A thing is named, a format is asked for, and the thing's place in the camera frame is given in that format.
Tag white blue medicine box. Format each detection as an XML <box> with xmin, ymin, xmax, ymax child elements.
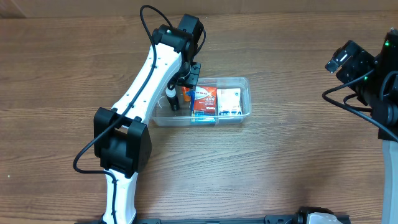
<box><xmin>217</xmin><ymin>88</ymin><xmax>242</xmax><ymax>116</ymax></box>

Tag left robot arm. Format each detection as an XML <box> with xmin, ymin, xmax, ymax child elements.
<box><xmin>94</xmin><ymin>14</ymin><xmax>205</xmax><ymax>223</ymax></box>

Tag orange bottle white cap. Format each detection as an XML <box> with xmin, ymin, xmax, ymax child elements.
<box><xmin>182</xmin><ymin>86</ymin><xmax>192</xmax><ymax>102</ymax></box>

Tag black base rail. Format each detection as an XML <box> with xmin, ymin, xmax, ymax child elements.
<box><xmin>74</xmin><ymin>206</ymin><xmax>351</xmax><ymax>224</ymax></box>

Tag black bottle white cap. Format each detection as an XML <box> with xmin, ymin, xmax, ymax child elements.
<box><xmin>165</xmin><ymin>88</ymin><xmax>180</xmax><ymax>111</ymax></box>

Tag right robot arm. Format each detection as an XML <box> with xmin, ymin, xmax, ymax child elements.
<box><xmin>325</xmin><ymin>28</ymin><xmax>397</xmax><ymax>223</ymax></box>

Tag clear plastic container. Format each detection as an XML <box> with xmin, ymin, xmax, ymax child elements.
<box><xmin>151</xmin><ymin>77</ymin><xmax>251</xmax><ymax>126</ymax></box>

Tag red medicine box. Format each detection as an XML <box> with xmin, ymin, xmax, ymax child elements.
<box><xmin>193</xmin><ymin>86</ymin><xmax>217</xmax><ymax>115</ymax></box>

